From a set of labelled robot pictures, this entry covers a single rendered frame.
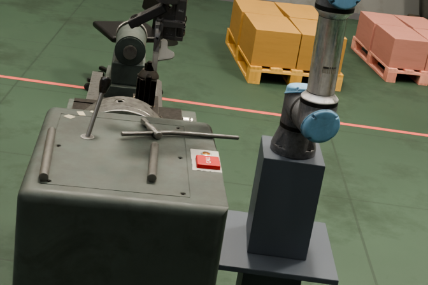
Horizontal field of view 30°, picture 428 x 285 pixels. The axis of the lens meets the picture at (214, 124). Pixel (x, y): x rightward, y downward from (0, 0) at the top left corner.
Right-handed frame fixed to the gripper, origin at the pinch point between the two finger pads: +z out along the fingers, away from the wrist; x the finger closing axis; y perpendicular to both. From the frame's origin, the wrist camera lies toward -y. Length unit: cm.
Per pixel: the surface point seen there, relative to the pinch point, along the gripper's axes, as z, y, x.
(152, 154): 12.0, 4.2, -35.5
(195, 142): 14.9, 14.1, -18.5
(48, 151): 11.1, -20.6, -42.8
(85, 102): 45, -33, 75
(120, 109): 16.7, -9.7, 3.1
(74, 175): 13, -13, -50
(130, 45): 32, -22, 116
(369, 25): 125, 163, 569
